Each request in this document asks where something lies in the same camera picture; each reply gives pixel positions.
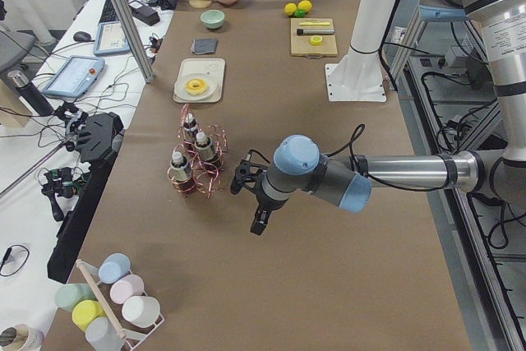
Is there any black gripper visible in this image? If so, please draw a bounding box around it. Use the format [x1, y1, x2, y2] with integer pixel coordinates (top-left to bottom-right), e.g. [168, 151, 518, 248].
[250, 164, 288, 235]

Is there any tea bottle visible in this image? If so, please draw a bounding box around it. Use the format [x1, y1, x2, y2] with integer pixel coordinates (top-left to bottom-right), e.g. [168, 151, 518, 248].
[194, 132, 216, 163]
[169, 151, 195, 194]
[182, 113, 200, 143]

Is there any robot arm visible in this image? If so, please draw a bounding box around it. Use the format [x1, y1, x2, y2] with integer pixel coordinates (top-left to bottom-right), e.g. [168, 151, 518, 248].
[231, 0, 525, 235]

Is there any cream serving tray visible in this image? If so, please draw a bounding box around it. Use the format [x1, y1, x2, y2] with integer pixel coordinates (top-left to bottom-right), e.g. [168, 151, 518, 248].
[173, 58, 226, 104]

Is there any pink cup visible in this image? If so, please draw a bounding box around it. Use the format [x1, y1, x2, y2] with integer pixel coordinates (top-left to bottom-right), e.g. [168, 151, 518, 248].
[109, 274, 145, 304]

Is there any yellow glazed donut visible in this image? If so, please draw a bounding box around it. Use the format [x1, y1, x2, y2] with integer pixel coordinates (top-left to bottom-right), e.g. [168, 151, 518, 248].
[185, 78, 208, 95]

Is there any white round plate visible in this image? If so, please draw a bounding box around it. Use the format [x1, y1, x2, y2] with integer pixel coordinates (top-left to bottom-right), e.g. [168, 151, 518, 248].
[174, 73, 218, 101]

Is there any white cup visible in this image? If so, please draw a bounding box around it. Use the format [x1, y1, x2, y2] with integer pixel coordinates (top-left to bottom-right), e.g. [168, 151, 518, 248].
[122, 296, 160, 328]

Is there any blue cup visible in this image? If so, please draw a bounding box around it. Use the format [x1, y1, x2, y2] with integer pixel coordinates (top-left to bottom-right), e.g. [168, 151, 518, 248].
[99, 252, 131, 284]

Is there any wooden cutting board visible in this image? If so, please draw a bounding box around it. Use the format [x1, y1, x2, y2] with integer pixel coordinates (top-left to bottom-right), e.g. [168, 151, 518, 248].
[290, 18, 338, 58]

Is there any grey folded cloth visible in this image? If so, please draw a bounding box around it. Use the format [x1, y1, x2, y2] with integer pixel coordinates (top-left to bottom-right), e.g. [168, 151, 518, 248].
[191, 38, 218, 55]

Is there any half lemon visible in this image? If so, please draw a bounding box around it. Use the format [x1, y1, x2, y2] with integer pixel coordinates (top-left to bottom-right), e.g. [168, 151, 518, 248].
[309, 35, 323, 46]

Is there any steel cylinder tool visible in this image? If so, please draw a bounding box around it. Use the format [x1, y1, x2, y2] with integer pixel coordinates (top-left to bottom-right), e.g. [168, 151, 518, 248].
[296, 28, 335, 36]

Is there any yellow plastic knife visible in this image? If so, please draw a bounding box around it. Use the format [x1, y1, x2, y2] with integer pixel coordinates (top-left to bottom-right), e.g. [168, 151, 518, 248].
[298, 21, 332, 26]

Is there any grey cup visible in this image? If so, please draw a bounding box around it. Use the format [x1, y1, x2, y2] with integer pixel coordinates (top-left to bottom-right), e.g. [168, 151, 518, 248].
[85, 316, 125, 351]

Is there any yellow cup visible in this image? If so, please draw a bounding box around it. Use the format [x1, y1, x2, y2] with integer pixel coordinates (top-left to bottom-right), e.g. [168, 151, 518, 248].
[72, 300, 106, 331]

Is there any green bowl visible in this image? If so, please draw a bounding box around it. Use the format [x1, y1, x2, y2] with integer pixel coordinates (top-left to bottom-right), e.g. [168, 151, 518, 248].
[200, 10, 225, 30]

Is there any green lime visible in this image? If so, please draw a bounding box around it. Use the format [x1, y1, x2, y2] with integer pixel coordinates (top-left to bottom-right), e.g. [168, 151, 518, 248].
[293, 9, 307, 18]

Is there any green cup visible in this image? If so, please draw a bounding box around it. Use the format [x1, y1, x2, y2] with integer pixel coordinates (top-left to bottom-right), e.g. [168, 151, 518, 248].
[54, 283, 95, 312]

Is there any left whole lemon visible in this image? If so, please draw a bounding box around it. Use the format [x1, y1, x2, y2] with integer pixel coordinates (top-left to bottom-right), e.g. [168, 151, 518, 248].
[284, 2, 298, 16]

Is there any whole lemon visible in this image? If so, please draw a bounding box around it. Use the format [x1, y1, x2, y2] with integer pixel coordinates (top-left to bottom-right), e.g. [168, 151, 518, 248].
[284, 2, 298, 16]
[298, 0, 313, 13]

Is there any right whole lemon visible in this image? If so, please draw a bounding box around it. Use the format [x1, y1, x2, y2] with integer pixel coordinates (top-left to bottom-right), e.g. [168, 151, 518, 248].
[298, 0, 313, 13]

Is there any blue teach pendant near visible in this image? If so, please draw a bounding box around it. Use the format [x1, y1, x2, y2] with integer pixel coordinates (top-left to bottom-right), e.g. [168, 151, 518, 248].
[42, 56, 105, 99]

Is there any blue teach pendant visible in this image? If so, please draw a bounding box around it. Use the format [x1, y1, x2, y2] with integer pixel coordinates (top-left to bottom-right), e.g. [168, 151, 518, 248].
[42, 56, 105, 99]
[93, 21, 130, 57]

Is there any blue teach pendant far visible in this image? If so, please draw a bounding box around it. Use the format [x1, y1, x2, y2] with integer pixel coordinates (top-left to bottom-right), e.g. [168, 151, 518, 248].
[93, 21, 130, 57]

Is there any black keyboard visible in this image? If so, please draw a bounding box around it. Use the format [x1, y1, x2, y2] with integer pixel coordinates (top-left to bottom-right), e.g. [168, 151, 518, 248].
[99, 0, 128, 23]

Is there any black computer mouse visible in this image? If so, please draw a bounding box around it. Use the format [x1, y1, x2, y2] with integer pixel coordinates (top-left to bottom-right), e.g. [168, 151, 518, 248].
[73, 31, 92, 43]

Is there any paper cup with utensils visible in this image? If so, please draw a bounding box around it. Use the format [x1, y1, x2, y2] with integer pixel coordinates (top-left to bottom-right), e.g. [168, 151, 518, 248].
[1, 324, 44, 351]

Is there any black thermos bottle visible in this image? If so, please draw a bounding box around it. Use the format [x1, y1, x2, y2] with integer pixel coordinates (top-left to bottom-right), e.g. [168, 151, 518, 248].
[7, 70, 54, 116]

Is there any copper wire bottle rack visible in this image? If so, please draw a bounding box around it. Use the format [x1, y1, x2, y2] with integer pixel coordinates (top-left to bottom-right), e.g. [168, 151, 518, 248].
[167, 104, 228, 198]

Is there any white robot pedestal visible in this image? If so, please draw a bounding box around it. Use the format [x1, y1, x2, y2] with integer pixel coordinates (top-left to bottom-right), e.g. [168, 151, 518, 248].
[325, 0, 395, 102]

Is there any white wire cup rack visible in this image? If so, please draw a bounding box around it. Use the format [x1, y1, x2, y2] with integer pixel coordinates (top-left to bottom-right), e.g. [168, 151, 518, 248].
[75, 259, 165, 350]

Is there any aluminium frame post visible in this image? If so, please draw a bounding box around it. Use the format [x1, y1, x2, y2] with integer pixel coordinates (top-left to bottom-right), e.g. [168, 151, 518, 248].
[111, 0, 155, 83]

